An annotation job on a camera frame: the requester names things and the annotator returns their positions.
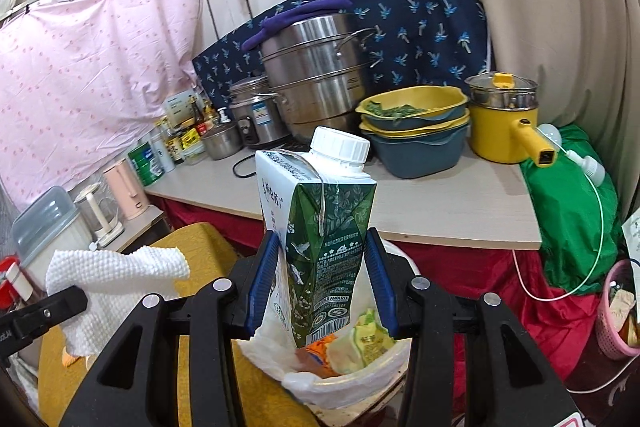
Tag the pink electric kettle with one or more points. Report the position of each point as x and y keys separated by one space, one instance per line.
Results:
x=125 y=189

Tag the green and white milk carton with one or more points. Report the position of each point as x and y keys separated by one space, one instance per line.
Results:
x=320 y=247

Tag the steel rice cooker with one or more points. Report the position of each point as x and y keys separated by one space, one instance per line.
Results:
x=257 y=112

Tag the row of condiment bottles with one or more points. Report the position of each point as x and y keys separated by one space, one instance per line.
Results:
x=190 y=142

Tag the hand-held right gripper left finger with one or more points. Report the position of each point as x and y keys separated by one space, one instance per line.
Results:
x=265 y=279

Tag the glass kettle with white base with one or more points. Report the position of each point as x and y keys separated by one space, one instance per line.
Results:
x=97 y=217

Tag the yellow electric pot with lid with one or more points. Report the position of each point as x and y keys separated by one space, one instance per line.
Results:
x=500 y=132

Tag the chopped green vegetables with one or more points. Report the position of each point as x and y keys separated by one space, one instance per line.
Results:
x=395 y=109

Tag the stainless steel steamer pot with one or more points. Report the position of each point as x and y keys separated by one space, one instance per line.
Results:
x=315 y=72

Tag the yellow strainer basin with greens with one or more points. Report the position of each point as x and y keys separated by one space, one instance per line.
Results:
x=450 y=99

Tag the shallow blue basin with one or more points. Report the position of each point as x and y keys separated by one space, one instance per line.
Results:
x=440 y=121

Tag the yellow cloth covered table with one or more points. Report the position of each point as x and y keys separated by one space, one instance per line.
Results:
x=200 y=247

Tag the white container clear lid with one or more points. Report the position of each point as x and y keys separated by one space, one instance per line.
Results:
x=45 y=232

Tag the orange snack packet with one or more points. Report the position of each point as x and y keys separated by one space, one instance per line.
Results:
x=317 y=357

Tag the red plastic container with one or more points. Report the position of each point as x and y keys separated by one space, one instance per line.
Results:
x=12 y=282

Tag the beige curtain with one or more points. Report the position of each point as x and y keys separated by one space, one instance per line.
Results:
x=550 y=7

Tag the green and yellow packet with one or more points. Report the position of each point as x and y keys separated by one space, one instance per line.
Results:
x=365 y=342

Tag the deep blue basin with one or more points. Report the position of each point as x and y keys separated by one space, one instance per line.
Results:
x=420 y=157

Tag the white paper box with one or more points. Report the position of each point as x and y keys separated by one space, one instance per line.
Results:
x=180 y=107

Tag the green tin can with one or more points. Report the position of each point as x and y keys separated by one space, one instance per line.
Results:
x=146 y=164

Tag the brown low cabinet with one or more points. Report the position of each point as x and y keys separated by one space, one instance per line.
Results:
x=145 y=227

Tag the white light bulb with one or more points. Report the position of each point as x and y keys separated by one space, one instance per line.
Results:
x=550 y=134

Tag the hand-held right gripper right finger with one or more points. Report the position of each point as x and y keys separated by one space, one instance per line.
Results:
x=377 y=282

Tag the white printed paper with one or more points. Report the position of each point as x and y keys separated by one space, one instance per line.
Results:
x=632 y=229

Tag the white lined trash bin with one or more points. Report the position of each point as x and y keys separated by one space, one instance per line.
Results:
x=310 y=387

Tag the red cloth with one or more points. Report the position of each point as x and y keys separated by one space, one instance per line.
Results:
x=475 y=277

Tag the white plastic lamp socket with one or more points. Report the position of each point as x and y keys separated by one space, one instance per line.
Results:
x=590 y=169

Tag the navy palm print cloth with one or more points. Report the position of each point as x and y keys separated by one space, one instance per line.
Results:
x=410 y=17

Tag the small steel bowl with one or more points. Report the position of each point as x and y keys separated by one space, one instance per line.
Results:
x=222 y=142

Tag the pink dotted curtain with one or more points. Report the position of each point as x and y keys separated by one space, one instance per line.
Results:
x=90 y=72

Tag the white paper towel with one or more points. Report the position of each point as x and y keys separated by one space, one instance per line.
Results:
x=115 y=277

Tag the green plastic bag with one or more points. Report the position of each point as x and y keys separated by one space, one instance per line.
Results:
x=565 y=217

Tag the pink plastic basket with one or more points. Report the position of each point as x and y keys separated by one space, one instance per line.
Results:
x=607 y=327

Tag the purple cloth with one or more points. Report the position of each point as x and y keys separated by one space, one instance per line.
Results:
x=285 y=19

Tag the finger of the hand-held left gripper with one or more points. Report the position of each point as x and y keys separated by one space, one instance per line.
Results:
x=50 y=307

